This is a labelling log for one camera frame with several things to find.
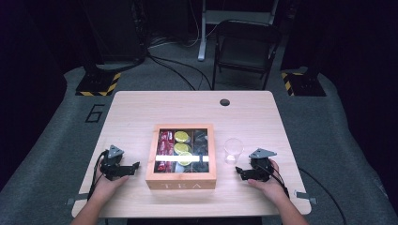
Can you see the yellow round capsule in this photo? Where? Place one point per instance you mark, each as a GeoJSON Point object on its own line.
{"type": "Point", "coordinates": [181, 136]}
{"type": "Point", "coordinates": [180, 148]}
{"type": "Point", "coordinates": [185, 158]}

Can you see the pile of dark packets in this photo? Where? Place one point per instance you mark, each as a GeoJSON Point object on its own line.
{"type": "Point", "coordinates": [200, 142]}

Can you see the hazard striped stand base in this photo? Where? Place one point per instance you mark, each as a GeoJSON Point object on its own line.
{"type": "Point", "coordinates": [303, 84]}
{"type": "Point", "coordinates": [98, 84]}

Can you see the stack of red packets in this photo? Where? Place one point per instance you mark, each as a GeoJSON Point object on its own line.
{"type": "Point", "coordinates": [164, 146]}

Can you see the white desk frame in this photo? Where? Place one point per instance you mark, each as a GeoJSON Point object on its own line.
{"type": "Point", "coordinates": [203, 31]}

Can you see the person's right hand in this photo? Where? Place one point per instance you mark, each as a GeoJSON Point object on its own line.
{"type": "Point", "coordinates": [273, 187]}

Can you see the wooden box with glass lid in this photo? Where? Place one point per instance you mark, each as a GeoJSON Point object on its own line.
{"type": "Point", "coordinates": [181, 181]}

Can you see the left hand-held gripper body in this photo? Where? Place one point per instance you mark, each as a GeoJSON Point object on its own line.
{"type": "Point", "coordinates": [109, 165]}

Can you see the clear plastic cup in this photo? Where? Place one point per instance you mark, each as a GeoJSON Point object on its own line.
{"type": "Point", "coordinates": [233, 151]}

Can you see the grey metal table bracket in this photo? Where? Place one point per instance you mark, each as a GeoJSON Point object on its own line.
{"type": "Point", "coordinates": [76, 198]}
{"type": "Point", "coordinates": [306, 196]}

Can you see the black folding chair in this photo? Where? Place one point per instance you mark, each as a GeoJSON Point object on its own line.
{"type": "Point", "coordinates": [247, 47]}

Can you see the person's left hand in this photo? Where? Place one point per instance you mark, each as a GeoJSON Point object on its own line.
{"type": "Point", "coordinates": [106, 189]}

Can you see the black cabinet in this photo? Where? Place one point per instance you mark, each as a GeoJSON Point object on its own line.
{"type": "Point", "coordinates": [115, 28]}

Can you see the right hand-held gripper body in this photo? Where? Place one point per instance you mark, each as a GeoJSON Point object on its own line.
{"type": "Point", "coordinates": [261, 168]}

